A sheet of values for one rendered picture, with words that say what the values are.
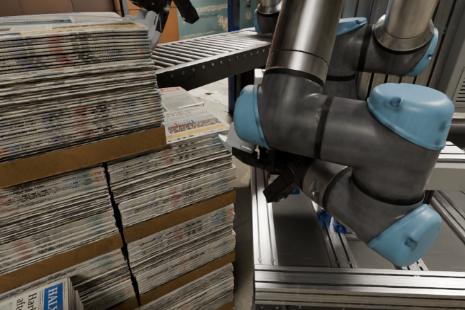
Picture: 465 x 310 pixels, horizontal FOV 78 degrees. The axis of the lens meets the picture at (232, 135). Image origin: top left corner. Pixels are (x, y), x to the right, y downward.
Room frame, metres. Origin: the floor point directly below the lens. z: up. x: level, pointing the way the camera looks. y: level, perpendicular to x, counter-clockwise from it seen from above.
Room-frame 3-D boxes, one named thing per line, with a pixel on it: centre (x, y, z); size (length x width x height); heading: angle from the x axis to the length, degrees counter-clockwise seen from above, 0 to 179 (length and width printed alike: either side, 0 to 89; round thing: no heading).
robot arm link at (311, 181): (0.33, -0.14, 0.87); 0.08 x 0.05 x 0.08; 121
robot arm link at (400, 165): (0.27, -0.16, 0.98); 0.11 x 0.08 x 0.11; 64
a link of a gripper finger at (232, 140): (0.46, -0.01, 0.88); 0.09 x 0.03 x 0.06; 57
